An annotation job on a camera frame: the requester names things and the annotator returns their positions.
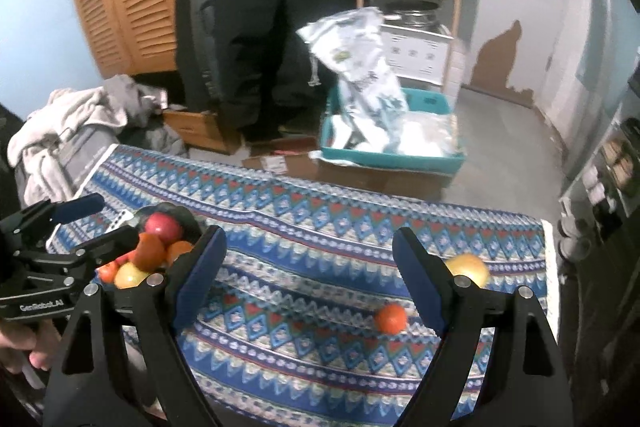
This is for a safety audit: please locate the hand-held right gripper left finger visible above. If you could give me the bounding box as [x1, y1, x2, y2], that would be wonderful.
[42, 224, 228, 427]

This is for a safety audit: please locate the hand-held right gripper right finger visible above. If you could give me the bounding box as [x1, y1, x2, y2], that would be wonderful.
[390, 227, 573, 427]

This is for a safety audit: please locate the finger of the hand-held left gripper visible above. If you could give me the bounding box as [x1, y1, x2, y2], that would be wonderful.
[10, 193, 106, 239]
[50, 226, 141, 279]

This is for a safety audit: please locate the small red tangerine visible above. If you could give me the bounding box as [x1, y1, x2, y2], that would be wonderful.
[96, 259, 123, 284]

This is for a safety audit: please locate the yellow apple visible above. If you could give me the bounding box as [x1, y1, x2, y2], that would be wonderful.
[444, 253, 491, 289]
[114, 263, 151, 290]

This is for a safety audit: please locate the large orange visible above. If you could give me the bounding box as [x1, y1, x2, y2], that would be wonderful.
[132, 233, 168, 272]
[165, 240, 195, 267]

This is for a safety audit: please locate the small orange tangerine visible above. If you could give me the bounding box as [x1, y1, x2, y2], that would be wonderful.
[374, 304, 408, 334]

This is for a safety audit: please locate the red apple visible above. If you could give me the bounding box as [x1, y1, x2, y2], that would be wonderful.
[143, 213, 184, 244]

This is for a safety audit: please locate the dark glass plate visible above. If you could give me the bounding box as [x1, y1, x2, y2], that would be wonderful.
[97, 202, 208, 297]

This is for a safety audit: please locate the person's left hand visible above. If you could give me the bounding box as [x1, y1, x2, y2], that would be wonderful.
[0, 319, 63, 375]

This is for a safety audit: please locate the grey printed bag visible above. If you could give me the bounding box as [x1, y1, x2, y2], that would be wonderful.
[57, 127, 118, 188]

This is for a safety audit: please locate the pile of grey clothes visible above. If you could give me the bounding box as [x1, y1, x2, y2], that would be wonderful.
[7, 74, 131, 204]

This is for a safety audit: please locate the brown cardboard box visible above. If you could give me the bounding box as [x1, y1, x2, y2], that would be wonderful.
[285, 157, 453, 201]

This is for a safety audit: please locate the dark grey garment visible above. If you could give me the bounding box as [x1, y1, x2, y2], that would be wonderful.
[102, 74, 188, 158]

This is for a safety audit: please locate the blue patterned tablecloth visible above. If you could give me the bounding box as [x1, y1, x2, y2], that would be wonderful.
[47, 144, 561, 427]

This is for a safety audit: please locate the teal plastic basket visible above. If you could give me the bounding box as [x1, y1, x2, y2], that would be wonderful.
[319, 87, 466, 175]

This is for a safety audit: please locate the flat cardboard box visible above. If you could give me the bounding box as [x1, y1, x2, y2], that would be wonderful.
[242, 149, 323, 180]

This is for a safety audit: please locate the wooden drawer box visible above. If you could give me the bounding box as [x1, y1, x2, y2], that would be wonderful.
[162, 107, 246, 155]

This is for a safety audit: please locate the clear plastic bag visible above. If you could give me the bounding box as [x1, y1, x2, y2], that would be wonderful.
[400, 112, 461, 158]

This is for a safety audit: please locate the shoe rack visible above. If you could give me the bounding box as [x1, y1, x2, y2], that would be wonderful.
[557, 72, 640, 260]

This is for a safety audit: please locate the grey hanging jacket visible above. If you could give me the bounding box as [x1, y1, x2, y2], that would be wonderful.
[192, 0, 227, 108]

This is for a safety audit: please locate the white printed plastic bag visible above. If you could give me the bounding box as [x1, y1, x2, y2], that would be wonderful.
[296, 7, 408, 152]

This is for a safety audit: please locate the black hanging coat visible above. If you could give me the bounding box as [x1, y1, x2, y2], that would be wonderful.
[172, 0, 361, 142]

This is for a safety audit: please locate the dark lidded pot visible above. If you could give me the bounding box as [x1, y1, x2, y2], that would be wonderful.
[382, 2, 441, 28]

